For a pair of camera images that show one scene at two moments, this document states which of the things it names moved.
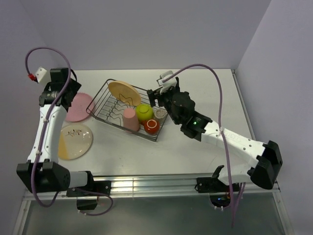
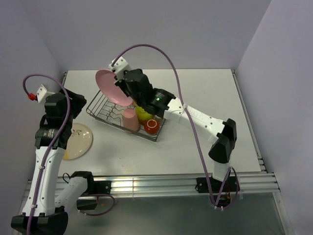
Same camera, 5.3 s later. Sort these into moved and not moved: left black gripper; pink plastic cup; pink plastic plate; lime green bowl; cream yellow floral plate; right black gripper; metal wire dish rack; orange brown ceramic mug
Moved: pink plastic plate; left black gripper; right black gripper
Not moved: metal wire dish rack; lime green bowl; orange brown ceramic mug; pink plastic cup; cream yellow floral plate
